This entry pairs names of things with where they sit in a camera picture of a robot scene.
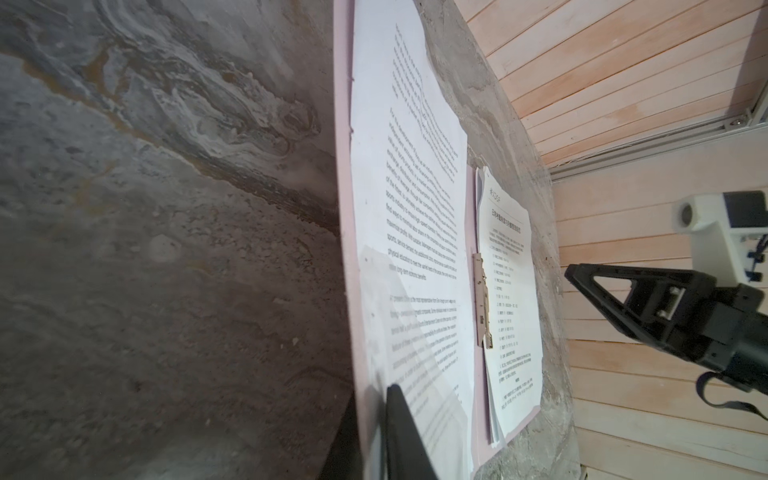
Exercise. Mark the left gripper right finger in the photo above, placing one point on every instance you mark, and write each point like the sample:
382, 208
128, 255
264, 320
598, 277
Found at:
406, 455

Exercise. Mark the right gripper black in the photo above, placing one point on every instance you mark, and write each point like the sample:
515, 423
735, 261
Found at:
661, 310

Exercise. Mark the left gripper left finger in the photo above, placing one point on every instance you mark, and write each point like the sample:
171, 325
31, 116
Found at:
344, 460

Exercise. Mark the pink folder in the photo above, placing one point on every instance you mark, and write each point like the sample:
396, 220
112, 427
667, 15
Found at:
371, 412

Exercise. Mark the printed paper sheet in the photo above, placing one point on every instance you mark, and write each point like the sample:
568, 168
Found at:
408, 178
513, 349

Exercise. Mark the silver folder clip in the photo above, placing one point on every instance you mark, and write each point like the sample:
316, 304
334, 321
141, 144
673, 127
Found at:
481, 301

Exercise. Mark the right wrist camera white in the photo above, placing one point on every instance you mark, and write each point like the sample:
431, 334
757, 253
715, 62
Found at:
728, 235

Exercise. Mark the right aluminium frame post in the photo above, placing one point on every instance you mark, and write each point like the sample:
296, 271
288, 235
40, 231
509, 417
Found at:
703, 120

